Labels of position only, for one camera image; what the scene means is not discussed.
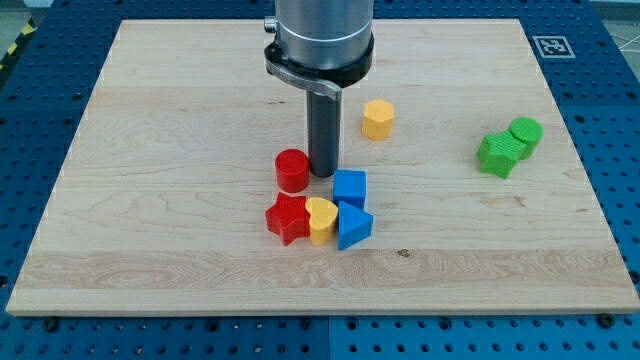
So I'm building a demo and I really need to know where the red cylinder block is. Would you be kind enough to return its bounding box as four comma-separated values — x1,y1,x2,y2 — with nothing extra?
274,149,310,193

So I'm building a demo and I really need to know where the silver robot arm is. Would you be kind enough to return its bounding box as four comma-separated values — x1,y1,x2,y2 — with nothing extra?
264,0,374,102

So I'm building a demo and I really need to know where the blue cube block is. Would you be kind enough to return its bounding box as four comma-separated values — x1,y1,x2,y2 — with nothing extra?
333,170,367,209

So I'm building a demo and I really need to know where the yellow heart block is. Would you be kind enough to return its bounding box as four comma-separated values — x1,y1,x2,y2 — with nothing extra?
305,197,338,246

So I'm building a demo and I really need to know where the red star block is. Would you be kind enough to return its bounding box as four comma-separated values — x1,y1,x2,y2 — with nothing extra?
265,192,310,246

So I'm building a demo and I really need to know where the blue triangle block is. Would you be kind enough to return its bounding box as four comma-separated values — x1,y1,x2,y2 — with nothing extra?
338,201,374,251

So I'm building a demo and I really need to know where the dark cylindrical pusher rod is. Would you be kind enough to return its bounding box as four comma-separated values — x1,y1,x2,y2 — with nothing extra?
306,91,341,177

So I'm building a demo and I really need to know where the yellow hexagon block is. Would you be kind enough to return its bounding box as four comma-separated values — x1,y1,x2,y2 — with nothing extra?
362,99,395,141

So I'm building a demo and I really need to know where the wooden board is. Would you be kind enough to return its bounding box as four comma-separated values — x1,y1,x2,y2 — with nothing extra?
7,19,639,317

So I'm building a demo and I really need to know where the green star block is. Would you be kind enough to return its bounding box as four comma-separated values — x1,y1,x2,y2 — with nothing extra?
476,131,526,179

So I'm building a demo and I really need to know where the green cylinder block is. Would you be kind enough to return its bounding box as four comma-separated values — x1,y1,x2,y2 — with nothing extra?
509,117,544,160

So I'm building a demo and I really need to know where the white fiducial marker tag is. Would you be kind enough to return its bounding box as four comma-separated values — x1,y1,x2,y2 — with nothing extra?
533,35,575,59

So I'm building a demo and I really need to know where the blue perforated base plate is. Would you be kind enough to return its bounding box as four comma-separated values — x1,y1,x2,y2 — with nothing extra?
1,0,639,359

